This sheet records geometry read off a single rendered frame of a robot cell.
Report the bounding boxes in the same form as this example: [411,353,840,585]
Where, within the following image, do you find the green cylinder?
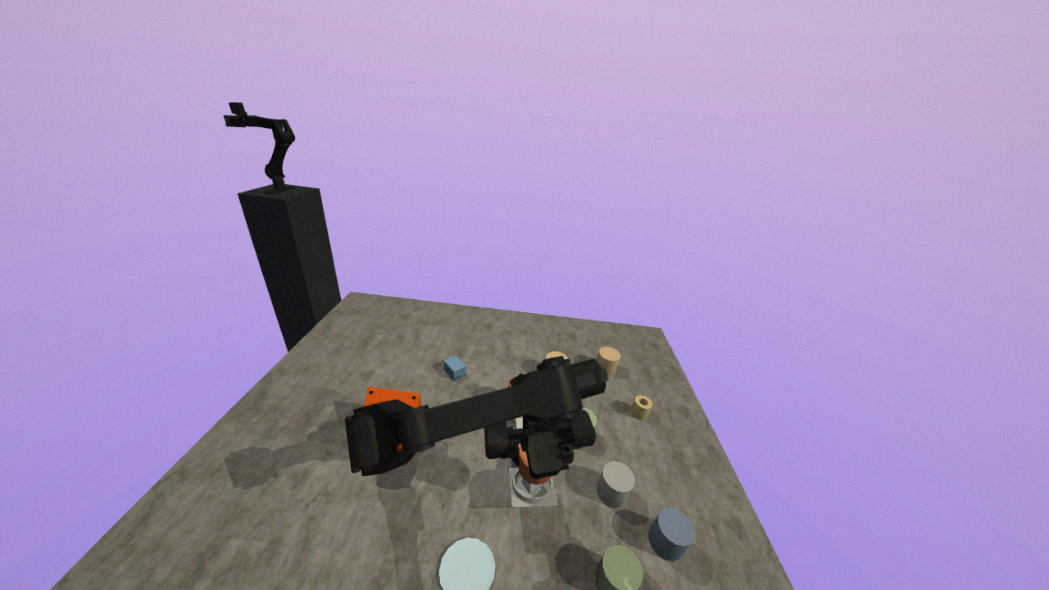
[582,407,597,428]
[595,545,643,590]

